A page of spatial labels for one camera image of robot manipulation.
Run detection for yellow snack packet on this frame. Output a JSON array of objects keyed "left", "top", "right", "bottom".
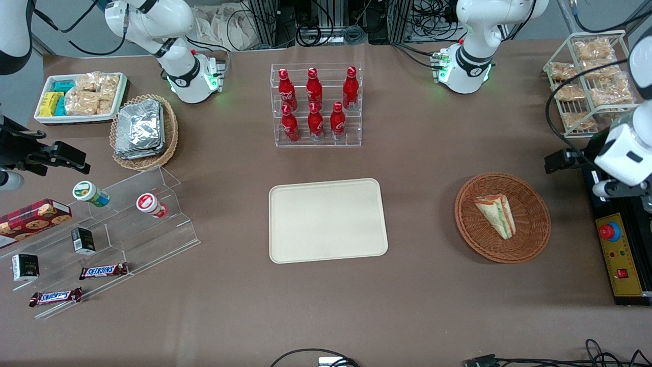
[{"left": 39, "top": 92, "right": 64, "bottom": 117}]

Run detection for small black carton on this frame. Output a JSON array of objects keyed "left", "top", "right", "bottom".
[
  {"left": 12, "top": 253, "right": 40, "bottom": 282},
  {"left": 71, "top": 227, "right": 96, "bottom": 255}
]

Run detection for white rectangular snack tray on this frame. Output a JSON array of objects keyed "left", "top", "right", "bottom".
[{"left": 34, "top": 72, "right": 128, "bottom": 125}]

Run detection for clear acrylic bottle rack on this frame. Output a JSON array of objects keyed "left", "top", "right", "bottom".
[{"left": 270, "top": 63, "right": 363, "bottom": 148}]

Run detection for silver foil pack stack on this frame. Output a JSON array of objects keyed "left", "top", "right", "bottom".
[{"left": 115, "top": 99, "right": 166, "bottom": 160}]

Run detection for aluminium profile frame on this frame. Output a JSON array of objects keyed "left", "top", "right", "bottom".
[{"left": 244, "top": 0, "right": 414, "bottom": 49}]

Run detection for clear acrylic stepped stand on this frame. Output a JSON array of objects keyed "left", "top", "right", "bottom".
[{"left": 0, "top": 166, "right": 201, "bottom": 321}]

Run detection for triangle sandwich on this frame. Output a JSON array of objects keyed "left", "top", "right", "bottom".
[{"left": 474, "top": 194, "right": 517, "bottom": 240}]

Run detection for black cable bundle with plug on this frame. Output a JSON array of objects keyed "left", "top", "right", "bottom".
[{"left": 464, "top": 338, "right": 652, "bottom": 367}]

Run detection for black yellow control box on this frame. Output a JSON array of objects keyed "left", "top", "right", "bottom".
[{"left": 582, "top": 153, "right": 652, "bottom": 306}]

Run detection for Snickers chocolate bar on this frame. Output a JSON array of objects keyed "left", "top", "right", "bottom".
[
  {"left": 29, "top": 287, "right": 83, "bottom": 307},
  {"left": 79, "top": 262, "right": 129, "bottom": 280}
]

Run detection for red tartan cookie box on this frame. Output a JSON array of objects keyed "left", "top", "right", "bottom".
[{"left": 0, "top": 198, "right": 72, "bottom": 249}]

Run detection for red lidded yogurt cup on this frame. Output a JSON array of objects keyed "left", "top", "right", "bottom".
[{"left": 136, "top": 193, "right": 169, "bottom": 219}]

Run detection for round brown wicker basket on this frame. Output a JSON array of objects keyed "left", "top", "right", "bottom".
[{"left": 454, "top": 173, "right": 552, "bottom": 264}]

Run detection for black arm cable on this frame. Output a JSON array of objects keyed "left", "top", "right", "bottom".
[
  {"left": 31, "top": 0, "right": 128, "bottom": 57},
  {"left": 545, "top": 59, "right": 632, "bottom": 171}
]

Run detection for beige paper bags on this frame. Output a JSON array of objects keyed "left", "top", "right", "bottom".
[{"left": 193, "top": 4, "right": 258, "bottom": 51}]

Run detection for cream plastic serving tray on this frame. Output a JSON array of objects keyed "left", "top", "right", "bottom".
[{"left": 268, "top": 178, "right": 389, "bottom": 265}]

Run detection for oval light wicker basket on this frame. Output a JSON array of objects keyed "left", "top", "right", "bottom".
[{"left": 110, "top": 94, "right": 179, "bottom": 171}]

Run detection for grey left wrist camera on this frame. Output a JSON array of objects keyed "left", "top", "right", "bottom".
[{"left": 592, "top": 178, "right": 652, "bottom": 200}]

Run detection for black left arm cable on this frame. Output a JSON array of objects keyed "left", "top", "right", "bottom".
[{"left": 545, "top": 59, "right": 632, "bottom": 171}]

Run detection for cream wire shelf rack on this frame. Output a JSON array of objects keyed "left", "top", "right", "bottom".
[{"left": 543, "top": 30, "right": 652, "bottom": 138}]

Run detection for black looped cable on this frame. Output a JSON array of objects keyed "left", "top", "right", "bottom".
[{"left": 269, "top": 348, "right": 360, "bottom": 367}]

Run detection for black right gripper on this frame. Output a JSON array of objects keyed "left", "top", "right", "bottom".
[{"left": 0, "top": 116, "right": 91, "bottom": 176}]

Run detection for red cola bottle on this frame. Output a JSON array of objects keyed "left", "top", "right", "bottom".
[
  {"left": 342, "top": 66, "right": 360, "bottom": 111},
  {"left": 306, "top": 67, "right": 323, "bottom": 110},
  {"left": 278, "top": 68, "right": 298, "bottom": 111},
  {"left": 308, "top": 102, "right": 325, "bottom": 142},
  {"left": 330, "top": 101, "right": 347, "bottom": 141},
  {"left": 281, "top": 104, "right": 301, "bottom": 143}
]

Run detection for clear bagged fried snack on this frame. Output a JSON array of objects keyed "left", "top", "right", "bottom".
[
  {"left": 590, "top": 76, "right": 635, "bottom": 106},
  {"left": 574, "top": 38, "right": 616, "bottom": 62},
  {"left": 581, "top": 59, "right": 621, "bottom": 80},
  {"left": 553, "top": 83, "right": 586, "bottom": 102},
  {"left": 549, "top": 62, "right": 579, "bottom": 82},
  {"left": 561, "top": 112, "right": 597, "bottom": 130}
]

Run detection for green lidded yogurt cup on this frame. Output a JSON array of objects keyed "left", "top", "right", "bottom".
[{"left": 72, "top": 180, "right": 111, "bottom": 208}]

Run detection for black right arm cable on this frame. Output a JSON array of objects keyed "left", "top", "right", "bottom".
[{"left": 31, "top": 0, "right": 128, "bottom": 57}]

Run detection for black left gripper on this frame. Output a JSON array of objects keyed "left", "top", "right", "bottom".
[{"left": 544, "top": 130, "right": 612, "bottom": 175}]

